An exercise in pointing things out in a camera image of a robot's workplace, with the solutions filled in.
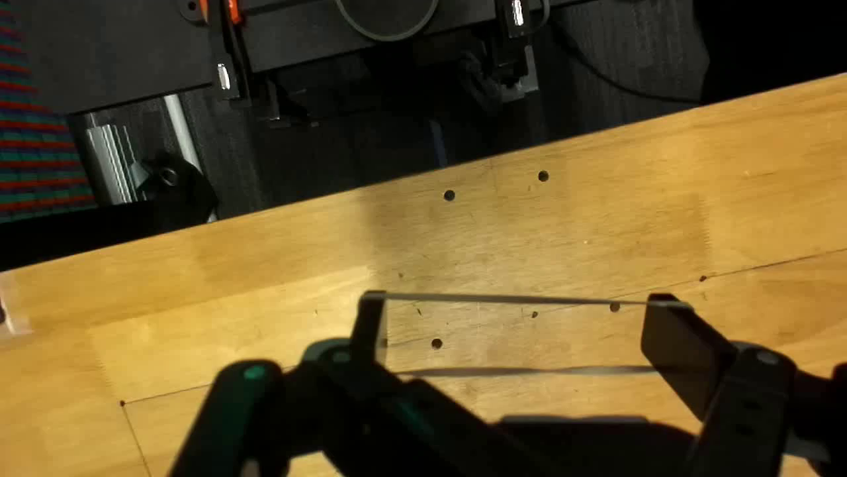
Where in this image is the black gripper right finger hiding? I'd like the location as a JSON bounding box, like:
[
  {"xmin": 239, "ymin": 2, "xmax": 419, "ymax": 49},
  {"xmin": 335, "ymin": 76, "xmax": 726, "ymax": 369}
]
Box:
[{"xmin": 638, "ymin": 292, "xmax": 847, "ymax": 477}]

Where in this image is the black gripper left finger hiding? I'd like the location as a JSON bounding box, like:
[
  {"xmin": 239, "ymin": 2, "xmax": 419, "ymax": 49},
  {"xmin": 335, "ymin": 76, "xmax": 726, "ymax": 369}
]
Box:
[{"xmin": 166, "ymin": 290, "xmax": 551, "ymax": 477}]

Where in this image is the black looped cable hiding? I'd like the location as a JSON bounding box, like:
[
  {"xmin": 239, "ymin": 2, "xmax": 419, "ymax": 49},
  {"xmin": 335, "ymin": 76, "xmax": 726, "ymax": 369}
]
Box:
[{"xmin": 330, "ymin": 0, "xmax": 441, "ymax": 46}]

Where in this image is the black round knob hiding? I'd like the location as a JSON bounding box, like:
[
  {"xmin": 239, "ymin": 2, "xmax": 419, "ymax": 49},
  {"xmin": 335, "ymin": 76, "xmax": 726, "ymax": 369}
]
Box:
[{"xmin": 134, "ymin": 153, "xmax": 220, "ymax": 226}]

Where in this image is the silver aluminium profile bar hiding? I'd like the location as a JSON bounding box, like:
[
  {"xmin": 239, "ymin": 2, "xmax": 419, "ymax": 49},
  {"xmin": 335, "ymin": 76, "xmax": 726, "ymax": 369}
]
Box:
[{"xmin": 83, "ymin": 90, "xmax": 207, "ymax": 206}]

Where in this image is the black robot mounting stand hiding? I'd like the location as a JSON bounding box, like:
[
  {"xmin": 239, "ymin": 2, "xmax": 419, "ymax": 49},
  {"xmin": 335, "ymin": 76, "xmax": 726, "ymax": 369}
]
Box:
[{"xmin": 50, "ymin": 0, "xmax": 711, "ymax": 223}]

